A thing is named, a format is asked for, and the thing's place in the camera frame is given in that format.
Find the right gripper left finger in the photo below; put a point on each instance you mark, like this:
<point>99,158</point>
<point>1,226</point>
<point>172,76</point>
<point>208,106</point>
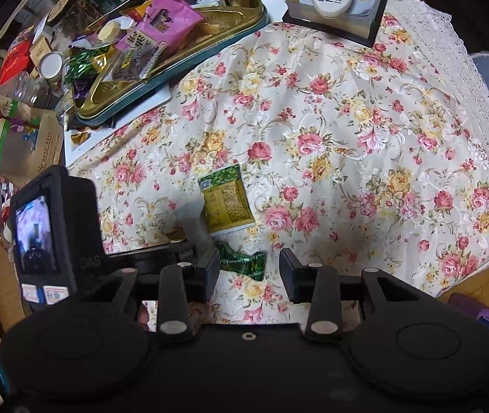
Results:
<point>206,275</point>

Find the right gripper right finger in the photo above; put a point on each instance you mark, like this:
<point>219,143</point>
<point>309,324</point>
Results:
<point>294,276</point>

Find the gold tin tray with snacks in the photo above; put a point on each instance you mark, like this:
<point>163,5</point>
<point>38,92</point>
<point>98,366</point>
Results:
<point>222,26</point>

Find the green foil candy wrapper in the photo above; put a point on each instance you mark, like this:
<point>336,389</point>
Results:
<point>252,266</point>

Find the yellow green snack packet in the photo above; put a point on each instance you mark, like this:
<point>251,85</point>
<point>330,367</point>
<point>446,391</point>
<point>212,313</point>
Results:
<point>226,205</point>

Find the floral tablecloth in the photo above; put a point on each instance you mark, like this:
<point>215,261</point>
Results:
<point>351,156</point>

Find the kraft paper cereal bag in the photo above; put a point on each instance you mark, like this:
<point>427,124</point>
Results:
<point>30,141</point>

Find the yellow cartoon tissue box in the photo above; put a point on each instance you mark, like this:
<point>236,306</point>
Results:
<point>355,20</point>

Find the pink snack bag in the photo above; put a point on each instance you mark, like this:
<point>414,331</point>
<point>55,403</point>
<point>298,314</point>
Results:
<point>169,22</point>

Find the white jar lid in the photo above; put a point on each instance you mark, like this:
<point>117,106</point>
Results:
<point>50,66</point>

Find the orange red snack bag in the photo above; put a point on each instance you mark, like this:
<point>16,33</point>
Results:
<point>16,61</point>

